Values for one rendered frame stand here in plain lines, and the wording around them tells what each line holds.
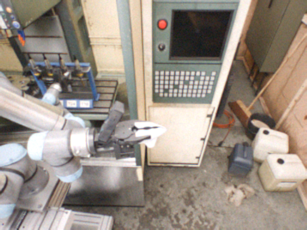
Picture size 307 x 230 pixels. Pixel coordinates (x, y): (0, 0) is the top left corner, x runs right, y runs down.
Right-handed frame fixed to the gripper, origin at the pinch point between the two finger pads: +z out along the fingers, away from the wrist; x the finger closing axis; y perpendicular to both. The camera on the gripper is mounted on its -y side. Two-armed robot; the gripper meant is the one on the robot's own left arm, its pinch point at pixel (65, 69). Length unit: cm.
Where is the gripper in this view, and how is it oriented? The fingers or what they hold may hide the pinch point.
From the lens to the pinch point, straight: 169.1
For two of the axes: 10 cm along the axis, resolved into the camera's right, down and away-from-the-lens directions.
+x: 10.0, 0.3, -0.1
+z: 0.3, -7.2, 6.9
